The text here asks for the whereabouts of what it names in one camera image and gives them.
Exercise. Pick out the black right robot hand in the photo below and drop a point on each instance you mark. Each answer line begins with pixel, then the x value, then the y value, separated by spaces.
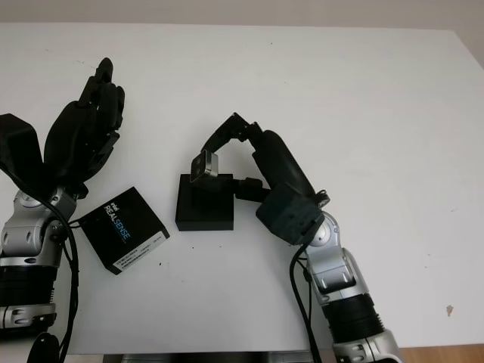
pixel 280 162

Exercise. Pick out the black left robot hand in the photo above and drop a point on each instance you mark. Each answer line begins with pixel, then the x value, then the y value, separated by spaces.
pixel 73 143

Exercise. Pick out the silver depth camera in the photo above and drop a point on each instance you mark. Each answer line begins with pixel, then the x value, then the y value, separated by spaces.
pixel 206 166

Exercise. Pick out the black RealSense box lid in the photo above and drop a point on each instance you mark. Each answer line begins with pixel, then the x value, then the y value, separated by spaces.
pixel 121 230

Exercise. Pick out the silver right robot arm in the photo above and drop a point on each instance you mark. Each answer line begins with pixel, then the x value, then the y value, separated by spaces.
pixel 340 280

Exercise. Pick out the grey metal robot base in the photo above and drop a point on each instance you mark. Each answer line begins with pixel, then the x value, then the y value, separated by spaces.
pixel 208 357

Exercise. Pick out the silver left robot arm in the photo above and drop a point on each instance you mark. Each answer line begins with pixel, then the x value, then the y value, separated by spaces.
pixel 32 234

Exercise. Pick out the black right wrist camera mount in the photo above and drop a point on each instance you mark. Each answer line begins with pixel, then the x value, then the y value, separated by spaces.
pixel 289 215

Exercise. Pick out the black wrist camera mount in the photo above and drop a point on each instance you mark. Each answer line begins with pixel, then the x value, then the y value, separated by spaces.
pixel 289 215
pixel 19 149

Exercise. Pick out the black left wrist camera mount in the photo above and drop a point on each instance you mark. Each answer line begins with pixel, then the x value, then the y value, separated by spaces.
pixel 19 149

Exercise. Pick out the black camera box base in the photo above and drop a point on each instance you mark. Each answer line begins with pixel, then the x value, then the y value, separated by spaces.
pixel 204 211

